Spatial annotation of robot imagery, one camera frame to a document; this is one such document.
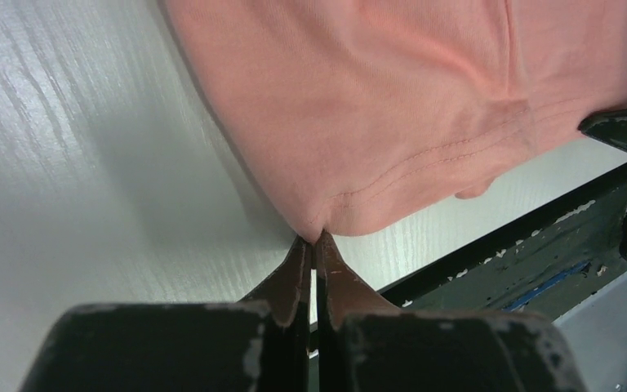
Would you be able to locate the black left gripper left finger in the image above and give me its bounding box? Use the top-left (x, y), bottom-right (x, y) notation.
top-left (20, 238), bottom-right (312, 391)

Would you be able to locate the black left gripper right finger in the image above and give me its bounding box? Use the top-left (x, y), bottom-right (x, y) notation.
top-left (314, 233), bottom-right (585, 391)

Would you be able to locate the salmon pink t shirt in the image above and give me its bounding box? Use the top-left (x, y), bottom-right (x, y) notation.
top-left (166, 1), bottom-right (627, 242)

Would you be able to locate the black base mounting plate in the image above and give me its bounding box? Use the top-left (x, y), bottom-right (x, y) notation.
top-left (376, 163), bottom-right (627, 319)

